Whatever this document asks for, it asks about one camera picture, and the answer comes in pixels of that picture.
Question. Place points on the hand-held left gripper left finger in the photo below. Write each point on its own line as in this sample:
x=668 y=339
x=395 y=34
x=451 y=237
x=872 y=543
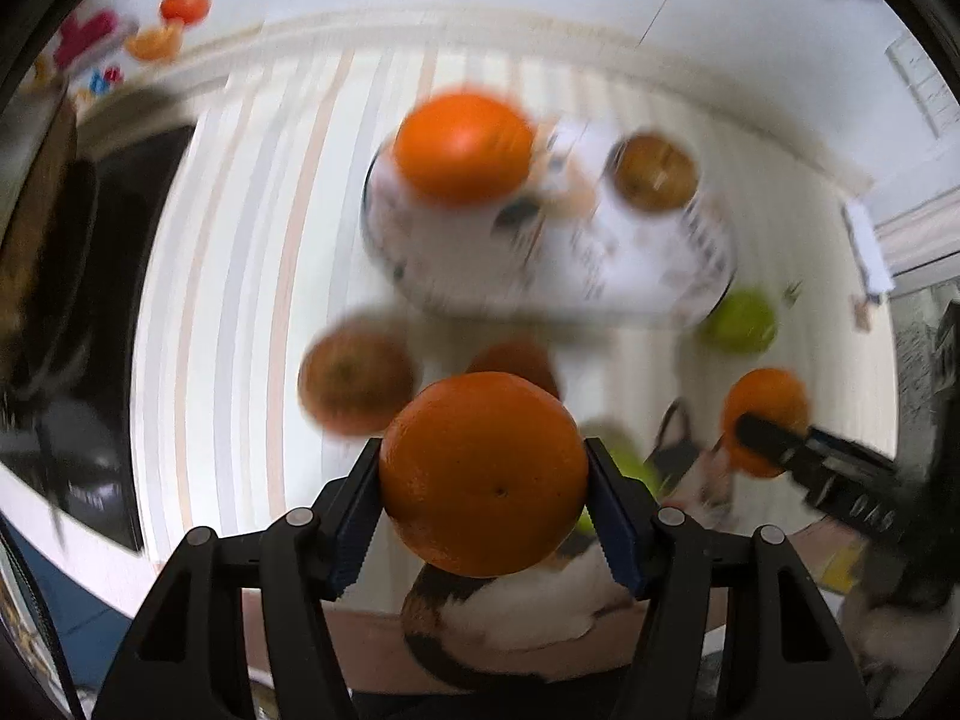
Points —
x=352 y=532

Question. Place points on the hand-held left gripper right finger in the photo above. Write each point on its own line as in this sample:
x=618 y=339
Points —
x=616 y=532

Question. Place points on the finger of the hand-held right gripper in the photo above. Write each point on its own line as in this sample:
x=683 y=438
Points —
x=772 y=439

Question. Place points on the large orange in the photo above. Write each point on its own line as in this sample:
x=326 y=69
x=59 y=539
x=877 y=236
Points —
x=484 y=472

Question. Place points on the white printed plate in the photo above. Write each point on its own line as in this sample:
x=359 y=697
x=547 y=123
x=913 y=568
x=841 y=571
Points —
x=555 y=255

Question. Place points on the green round fruit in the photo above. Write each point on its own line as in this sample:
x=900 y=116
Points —
x=634 y=465
x=739 y=321

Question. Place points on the brown round fruit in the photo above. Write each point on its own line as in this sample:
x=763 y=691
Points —
x=654 y=172
x=356 y=379

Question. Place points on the white paper sheet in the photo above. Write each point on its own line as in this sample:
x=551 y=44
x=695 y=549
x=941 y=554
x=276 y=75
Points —
x=868 y=247

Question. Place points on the striped cat print tablecloth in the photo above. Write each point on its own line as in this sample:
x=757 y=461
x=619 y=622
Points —
x=247 y=300

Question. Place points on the black screen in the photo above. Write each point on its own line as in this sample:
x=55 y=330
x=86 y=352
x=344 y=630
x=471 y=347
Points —
x=112 y=330

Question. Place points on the colourful fruit wall poster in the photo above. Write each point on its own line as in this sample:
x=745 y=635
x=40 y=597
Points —
x=180 y=4

